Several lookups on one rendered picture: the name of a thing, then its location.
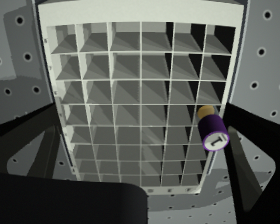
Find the grey curved work surface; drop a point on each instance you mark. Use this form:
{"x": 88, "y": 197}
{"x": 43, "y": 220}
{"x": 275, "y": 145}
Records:
{"x": 23, "y": 89}

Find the black rectangular plate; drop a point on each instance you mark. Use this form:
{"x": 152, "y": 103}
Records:
{"x": 35, "y": 3}

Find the white grid rack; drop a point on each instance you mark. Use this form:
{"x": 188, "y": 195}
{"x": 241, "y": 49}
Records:
{"x": 170, "y": 26}

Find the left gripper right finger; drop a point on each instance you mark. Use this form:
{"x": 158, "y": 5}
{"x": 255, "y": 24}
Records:
{"x": 250, "y": 207}

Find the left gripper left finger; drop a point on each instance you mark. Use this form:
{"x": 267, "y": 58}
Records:
{"x": 17, "y": 133}

